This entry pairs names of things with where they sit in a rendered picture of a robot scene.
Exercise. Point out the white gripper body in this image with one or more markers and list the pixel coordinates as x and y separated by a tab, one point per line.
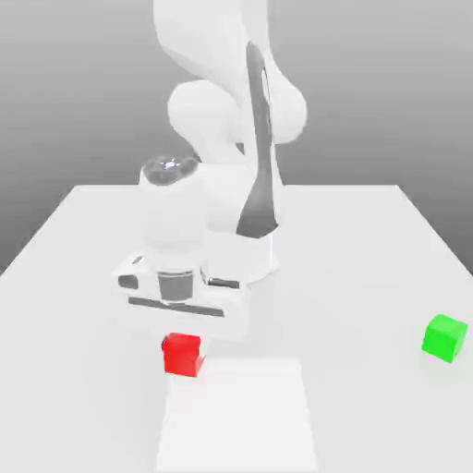
184	321

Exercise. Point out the small red cube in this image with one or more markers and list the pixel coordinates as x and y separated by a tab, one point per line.
180	355

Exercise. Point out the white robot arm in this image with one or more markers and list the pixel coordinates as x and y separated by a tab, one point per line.
221	111

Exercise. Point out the small green cube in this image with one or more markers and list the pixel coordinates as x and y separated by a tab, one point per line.
441	338

